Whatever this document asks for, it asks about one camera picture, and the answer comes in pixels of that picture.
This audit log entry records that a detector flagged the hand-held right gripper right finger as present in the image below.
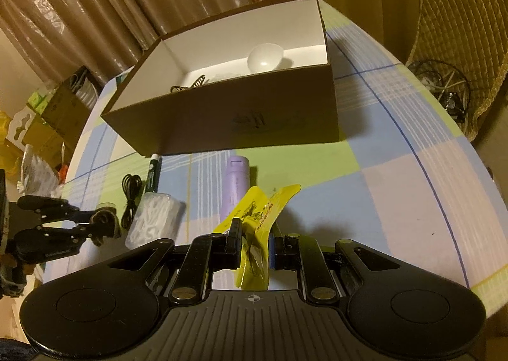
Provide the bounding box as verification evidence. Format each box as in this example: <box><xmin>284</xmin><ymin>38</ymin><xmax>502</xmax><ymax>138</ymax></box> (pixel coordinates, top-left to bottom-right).
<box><xmin>270</xmin><ymin>232</ymin><xmax>401</xmax><ymax>303</ymax></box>

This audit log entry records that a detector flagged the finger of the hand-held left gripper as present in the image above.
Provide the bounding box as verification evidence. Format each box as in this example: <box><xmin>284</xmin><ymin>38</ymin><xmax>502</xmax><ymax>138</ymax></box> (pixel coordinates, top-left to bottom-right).
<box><xmin>18</xmin><ymin>195</ymin><xmax>99</xmax><ymax>223</ymax></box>
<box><xmin>15</xmin><ymin>222</ymin><xmax>106</xmax><ymax>263</ymax></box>

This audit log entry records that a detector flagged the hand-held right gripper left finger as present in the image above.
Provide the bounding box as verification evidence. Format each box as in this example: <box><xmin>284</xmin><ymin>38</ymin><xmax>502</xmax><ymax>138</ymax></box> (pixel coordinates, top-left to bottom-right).
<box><xmin>108</xmin><ymin>218</ymin><xmax>244</xmax><ymax>304</ymax></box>

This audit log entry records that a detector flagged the yellow sachet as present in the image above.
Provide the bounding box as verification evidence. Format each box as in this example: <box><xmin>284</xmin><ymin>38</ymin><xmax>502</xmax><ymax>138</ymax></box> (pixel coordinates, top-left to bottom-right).
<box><xmin>214</xmin><ymin>186</ymin><xmax>274</xmax><ymax>290</ymax></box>
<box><xmin>258</xmin><ymin>184</ymin><xmax>302</xmax><ymax>232</ymax></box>

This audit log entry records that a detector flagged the purple tube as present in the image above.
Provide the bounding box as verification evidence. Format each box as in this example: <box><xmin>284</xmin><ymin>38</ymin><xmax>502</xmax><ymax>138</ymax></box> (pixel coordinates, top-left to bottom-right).
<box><xmin>220</xmin><ymin>155</ymin><xmax>251</xmax><ymax>227</ymax></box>

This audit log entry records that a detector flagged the black cord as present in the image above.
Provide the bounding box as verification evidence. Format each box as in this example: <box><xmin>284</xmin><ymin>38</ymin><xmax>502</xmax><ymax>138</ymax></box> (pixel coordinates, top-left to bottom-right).
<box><xmin>120</xmin><ymin>174</ymin><xmax>143</xmax><ymax>231</ymax></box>

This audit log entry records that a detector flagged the clear plastic floss pick box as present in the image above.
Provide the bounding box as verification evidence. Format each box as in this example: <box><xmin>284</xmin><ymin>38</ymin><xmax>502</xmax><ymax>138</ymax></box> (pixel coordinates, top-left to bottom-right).
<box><xmin>125</xmin><ymin>191</ymin><xmax>187</xmax><ymax>252</ymax></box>

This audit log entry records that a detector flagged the small dark green tube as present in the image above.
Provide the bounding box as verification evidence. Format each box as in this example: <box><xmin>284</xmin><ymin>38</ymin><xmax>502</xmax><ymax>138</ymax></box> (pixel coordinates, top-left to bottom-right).
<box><xmin>146</xmin><ymin>153</ymin><xmax>163</xmax><ymax>193</ymax></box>

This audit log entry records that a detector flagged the brown cardboard box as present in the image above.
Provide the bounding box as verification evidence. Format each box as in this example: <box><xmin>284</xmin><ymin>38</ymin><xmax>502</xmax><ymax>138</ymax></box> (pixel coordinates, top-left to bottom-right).
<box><xmin>100</xmin><ymin>0</ymin><xmax>341</xmax><ymax>157</ymax></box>

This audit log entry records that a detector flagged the dark hair claw clip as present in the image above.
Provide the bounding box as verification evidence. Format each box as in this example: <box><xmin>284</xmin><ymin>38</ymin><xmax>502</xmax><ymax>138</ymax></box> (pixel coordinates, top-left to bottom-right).
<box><xmin>170</xmin><ymin>74</ymin><xmax>209</xmax><ymax>93</ymax></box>

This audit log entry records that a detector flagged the white rice spoon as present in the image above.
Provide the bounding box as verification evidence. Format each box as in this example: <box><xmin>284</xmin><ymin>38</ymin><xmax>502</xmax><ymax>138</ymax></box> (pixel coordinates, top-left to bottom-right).
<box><xmin>247</xmin><ymin>43</ymin><xmax>284</xmax><ymax>75</ymax></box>

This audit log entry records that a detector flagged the yellow plastic bag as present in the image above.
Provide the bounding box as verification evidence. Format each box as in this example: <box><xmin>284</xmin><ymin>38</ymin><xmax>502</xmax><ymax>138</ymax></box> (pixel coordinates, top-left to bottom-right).
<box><xmin>0</xmin><ymin>111</ymin><xmax>20</xmax><ymax>165</ymax></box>

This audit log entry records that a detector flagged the white cutout cardboard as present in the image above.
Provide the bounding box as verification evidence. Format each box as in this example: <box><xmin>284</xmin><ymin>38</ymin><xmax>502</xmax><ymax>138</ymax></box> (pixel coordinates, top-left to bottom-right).
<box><xmin>8</xmin><ymin>107</ymin><xmax>42</xmax><ymax>143</ymax></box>

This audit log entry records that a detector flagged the brown carton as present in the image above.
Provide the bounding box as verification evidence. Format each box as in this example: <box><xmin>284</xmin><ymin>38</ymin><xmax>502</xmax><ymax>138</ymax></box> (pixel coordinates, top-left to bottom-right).
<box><xmin>40</xmin><ymin>79</ymin><xmax>104</xmax><ymax>147</ymax></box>

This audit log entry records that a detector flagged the green tissue box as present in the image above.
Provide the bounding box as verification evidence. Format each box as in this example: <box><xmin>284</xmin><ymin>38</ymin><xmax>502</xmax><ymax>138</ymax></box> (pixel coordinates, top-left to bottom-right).
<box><xmin>28</xmin><ymin>91</ymin><xmax>54</xmax><ymax>115</ymax></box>

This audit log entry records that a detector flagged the chair with quilted cover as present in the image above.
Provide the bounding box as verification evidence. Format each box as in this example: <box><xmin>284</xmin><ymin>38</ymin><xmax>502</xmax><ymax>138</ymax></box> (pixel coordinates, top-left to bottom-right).
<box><xmin>405</xmin><ymin>0</ymin><xmax>508</xmax><ymax>141</ymax></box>

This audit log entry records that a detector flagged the tangle of cables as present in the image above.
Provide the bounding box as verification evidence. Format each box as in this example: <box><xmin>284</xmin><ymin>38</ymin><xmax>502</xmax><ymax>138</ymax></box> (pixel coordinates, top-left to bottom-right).
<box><xmin>407</xmin><ymin>59</ymin><xmax>477</xmax><ymax>123</ymax></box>

